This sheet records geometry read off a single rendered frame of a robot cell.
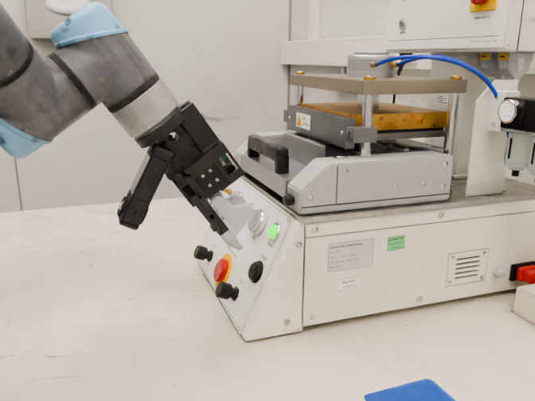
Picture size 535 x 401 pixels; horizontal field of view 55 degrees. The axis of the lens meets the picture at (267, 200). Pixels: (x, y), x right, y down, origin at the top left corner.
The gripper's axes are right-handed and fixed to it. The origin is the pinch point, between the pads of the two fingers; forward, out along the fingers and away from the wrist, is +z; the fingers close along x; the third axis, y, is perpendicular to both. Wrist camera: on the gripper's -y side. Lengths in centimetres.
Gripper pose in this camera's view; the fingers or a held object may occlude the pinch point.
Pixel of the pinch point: (232, 244)
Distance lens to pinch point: 73.0
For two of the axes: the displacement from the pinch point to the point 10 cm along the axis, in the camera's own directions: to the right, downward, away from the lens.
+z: 5.3, 7.4, 4.1
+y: 7.9, -6.1, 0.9
